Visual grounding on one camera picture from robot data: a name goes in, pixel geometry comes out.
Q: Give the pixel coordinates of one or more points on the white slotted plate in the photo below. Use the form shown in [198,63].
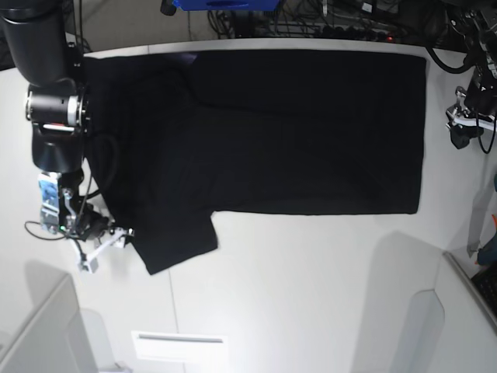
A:
[185,348]

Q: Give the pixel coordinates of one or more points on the white cabinet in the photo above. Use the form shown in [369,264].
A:
[448,328]
[53,338]

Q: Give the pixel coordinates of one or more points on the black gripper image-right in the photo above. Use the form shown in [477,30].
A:
[477,100]

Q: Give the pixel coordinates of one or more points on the black keyboard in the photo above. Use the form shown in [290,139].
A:
[485,282]

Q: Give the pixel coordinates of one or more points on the blue box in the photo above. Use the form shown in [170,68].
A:
[230,5]

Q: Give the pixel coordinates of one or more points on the black T-shirt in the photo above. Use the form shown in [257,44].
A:
[175,138]

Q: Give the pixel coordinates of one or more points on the white cabinet left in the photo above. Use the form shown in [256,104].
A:
[53,338]

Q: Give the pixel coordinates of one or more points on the white cabinet right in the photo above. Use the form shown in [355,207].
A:
[448,328]

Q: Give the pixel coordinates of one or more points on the black power strip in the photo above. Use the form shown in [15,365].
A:
[353,33]

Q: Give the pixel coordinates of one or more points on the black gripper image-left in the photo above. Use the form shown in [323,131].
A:
[91,225]

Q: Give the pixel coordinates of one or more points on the teal orange tool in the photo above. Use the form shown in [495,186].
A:
[487,253]

